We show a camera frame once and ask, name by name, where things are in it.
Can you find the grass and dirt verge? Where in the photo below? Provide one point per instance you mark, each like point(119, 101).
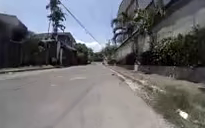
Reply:
point(176, 96)

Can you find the low concrete wall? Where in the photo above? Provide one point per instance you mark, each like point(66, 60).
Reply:
point(180, 72)

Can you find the raised kerb pavement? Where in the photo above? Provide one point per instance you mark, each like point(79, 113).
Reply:
point(18, 69)

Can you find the dark building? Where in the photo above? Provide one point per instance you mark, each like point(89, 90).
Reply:
point(5, 43)

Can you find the tall palm tree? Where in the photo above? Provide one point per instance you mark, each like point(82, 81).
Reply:
point(56, 20)

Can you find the distant green trees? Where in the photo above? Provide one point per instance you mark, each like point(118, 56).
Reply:
point(86, 51)

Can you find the house with pale pillars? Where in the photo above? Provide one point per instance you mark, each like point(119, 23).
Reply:
point(61, 50)

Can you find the tree with pale trunk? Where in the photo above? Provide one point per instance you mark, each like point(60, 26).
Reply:
point(136, 33)

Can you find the grey concrete wall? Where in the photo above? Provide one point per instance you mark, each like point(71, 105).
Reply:
point(183, 20)

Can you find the grey asphalt road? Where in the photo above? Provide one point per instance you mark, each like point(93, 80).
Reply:
point(80, 100)

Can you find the green bushes by wall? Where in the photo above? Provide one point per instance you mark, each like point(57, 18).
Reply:
point(185, 48)

